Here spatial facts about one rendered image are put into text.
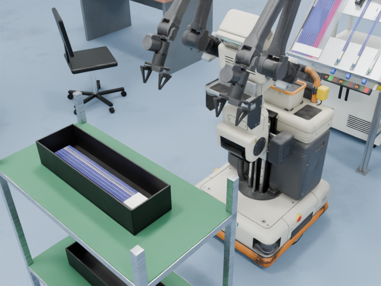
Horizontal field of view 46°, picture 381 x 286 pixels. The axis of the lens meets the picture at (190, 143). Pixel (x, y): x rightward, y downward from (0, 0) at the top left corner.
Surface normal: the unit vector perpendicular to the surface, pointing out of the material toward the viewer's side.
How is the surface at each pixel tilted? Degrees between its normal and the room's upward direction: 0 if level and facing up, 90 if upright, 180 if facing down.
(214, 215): 0
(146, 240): 0
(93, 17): 90
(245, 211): 0
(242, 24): 42
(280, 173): 90
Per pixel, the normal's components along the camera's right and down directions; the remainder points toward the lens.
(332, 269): -0.01, -0.82
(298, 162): -0.69, 0.42
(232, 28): -0.48, -0.32
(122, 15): 0.73, 0.38
